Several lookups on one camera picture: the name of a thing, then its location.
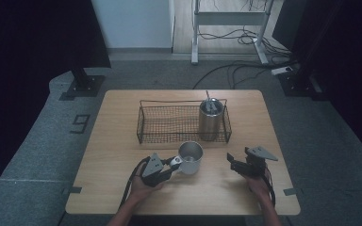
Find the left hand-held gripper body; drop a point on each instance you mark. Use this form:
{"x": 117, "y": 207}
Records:
{"x": 154, "y": 169}

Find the black curtain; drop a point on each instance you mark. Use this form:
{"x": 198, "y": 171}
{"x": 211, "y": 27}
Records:
{"x": 28, "y": 47}
{"x": 352, "y": 62}

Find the steel tumbler with straw lid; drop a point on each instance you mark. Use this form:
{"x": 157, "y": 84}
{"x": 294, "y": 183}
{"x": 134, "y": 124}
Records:
{"x": 210, "y": 121}

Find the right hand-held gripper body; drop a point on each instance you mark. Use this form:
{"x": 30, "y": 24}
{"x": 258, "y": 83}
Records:
{"x": 257, "y": 161}

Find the black stand with base plate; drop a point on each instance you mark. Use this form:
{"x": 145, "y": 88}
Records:
{"x": 298, "y": 83}
{"x": 85, "y": 84}

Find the grey tape strip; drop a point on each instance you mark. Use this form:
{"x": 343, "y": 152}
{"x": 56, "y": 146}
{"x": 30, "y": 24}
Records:
{"x": 72, "y": 190}
{"x": 290, "y": 191}

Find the person's left hand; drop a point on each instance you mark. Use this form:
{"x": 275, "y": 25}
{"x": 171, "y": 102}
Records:
{"x": 143, "y": 190}

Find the white power strip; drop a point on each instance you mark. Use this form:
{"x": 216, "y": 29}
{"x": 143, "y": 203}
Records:
{"x": 281, "y": 70}

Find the person's right hand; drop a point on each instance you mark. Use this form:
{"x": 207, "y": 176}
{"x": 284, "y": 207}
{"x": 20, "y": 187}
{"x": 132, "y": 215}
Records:
{"x": 259, "y": 186}

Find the white desk frame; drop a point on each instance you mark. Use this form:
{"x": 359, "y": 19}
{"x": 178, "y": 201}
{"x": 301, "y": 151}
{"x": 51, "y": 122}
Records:
{"x": 229, "y": 18}

